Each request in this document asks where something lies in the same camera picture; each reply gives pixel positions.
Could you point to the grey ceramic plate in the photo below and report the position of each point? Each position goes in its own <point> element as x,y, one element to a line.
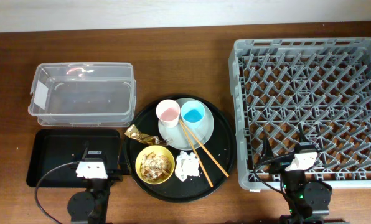
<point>176,138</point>

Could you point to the blue plastic cup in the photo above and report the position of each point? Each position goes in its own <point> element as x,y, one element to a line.
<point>192,113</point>

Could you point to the wooden chopstick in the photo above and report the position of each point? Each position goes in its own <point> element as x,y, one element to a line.
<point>196,154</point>
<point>204,148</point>

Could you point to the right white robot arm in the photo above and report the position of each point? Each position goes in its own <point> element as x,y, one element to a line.
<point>308,201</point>

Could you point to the grey dishwasher rack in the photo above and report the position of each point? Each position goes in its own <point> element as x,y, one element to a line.
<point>319,86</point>

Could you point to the round black serving tray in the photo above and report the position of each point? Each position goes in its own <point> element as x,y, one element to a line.
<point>222,145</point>

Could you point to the clear plastic waste bin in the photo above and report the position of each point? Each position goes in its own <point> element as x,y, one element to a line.
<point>83,94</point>

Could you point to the gold foil wrapper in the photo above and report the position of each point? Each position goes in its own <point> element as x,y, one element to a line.
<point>134,133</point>

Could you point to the pink plastic cup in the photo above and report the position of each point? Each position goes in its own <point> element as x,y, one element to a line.
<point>168,112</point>

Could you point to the black rectangular tray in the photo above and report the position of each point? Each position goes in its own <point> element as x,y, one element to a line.
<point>54,147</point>

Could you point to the white napkin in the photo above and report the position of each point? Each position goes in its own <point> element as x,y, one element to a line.
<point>187,165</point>

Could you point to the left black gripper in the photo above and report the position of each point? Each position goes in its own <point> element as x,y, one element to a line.
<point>115,175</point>

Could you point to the yellow bowl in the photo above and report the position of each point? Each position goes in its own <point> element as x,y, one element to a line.
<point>159,150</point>

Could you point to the food scraps and rice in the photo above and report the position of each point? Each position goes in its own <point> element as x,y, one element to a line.
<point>155,167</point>

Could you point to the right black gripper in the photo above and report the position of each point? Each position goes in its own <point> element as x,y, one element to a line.
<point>281,162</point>

